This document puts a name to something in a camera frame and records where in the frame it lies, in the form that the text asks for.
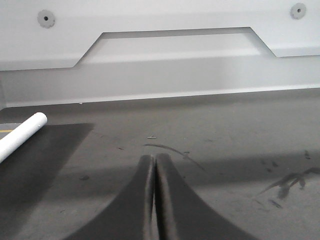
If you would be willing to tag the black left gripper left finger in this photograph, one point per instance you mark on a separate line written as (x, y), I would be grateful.
(129, 215)

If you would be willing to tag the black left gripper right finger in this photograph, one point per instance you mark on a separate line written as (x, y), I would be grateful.
(182, 214)

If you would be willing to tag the white rolled paper tube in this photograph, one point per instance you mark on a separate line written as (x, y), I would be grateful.
(14, 139)

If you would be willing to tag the white hood back baffle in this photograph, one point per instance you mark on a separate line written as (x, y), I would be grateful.
(82, 51)

